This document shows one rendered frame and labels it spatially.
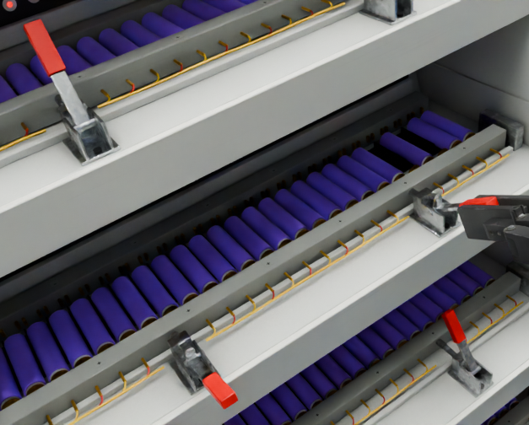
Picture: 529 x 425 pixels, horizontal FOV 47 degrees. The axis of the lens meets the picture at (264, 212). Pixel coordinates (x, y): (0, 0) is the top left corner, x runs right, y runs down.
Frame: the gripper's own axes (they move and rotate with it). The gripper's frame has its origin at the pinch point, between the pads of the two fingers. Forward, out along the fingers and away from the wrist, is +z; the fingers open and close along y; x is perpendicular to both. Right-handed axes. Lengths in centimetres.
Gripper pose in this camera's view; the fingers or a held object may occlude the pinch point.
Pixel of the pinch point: (503, 217)
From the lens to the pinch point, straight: 54.1
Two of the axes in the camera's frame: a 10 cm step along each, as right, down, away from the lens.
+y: 8.3, -4.5, 3.4
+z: -4.0, -0.3, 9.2
